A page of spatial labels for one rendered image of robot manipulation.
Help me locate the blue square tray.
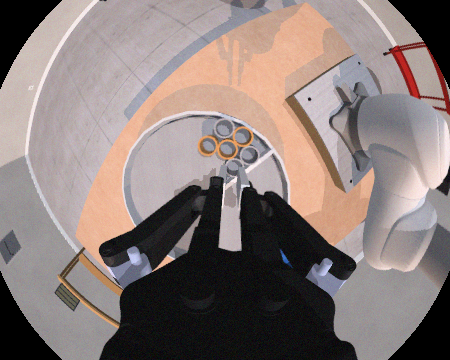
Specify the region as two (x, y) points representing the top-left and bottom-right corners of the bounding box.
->
(280, 249), (293, 268)

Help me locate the bronze bushing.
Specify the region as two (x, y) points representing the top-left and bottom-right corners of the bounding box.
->
(233, 127), (253, 147)
(198, 135), (219, 156)
(217, 138), (238, 160)

